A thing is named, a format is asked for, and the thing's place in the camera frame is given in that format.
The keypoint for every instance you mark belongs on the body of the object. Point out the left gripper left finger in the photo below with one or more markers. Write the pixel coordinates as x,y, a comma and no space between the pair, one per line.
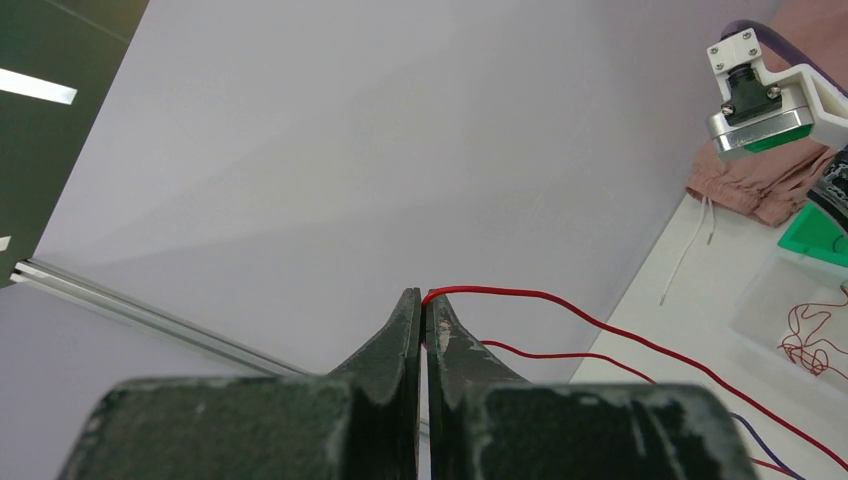
359,421

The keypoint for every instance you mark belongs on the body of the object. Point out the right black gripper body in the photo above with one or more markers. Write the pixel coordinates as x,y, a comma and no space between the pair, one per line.
829,192

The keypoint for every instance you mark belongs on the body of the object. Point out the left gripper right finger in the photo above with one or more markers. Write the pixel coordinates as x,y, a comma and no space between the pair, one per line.
488,422

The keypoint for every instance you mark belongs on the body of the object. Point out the green plastic bin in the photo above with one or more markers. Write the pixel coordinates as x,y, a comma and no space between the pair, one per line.
812,233

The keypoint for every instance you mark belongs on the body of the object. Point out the pink cloth shorts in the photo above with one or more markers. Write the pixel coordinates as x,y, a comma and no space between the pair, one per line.
771,186

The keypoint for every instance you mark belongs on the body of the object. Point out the clear plastic bin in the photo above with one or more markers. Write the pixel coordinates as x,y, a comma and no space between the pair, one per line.
791,323

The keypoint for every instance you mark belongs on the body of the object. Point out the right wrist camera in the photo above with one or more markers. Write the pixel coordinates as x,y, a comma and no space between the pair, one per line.
772,94

